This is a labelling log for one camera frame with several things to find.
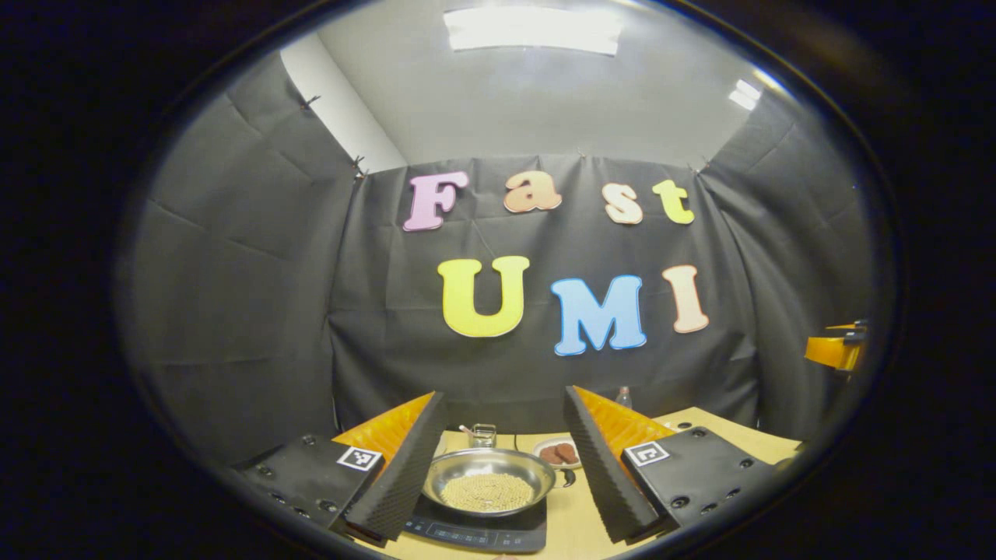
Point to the clear water bottle red label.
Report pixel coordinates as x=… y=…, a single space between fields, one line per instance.
x=623 y=398

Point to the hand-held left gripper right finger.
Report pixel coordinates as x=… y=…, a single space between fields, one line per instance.
x=603 y=482

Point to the black backdrop cloth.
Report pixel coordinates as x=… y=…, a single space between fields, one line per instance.
x=545 y=373

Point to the small white plate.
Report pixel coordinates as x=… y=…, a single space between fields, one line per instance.
x=556 y=453

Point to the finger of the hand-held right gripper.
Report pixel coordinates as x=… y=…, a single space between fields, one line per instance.
x=832 y=350

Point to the large ceiling light panel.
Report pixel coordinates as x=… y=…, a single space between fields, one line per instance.
x=533 y=29

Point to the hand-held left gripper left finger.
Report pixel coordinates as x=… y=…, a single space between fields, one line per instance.
x=408 y=474

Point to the steel pot with soybeans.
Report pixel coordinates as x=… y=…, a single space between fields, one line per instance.
x=486 y=470

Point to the black induction cooktop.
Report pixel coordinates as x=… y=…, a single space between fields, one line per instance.
x=475 y=533

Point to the small ceiling light panel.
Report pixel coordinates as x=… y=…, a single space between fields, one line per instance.
x=745 y=93

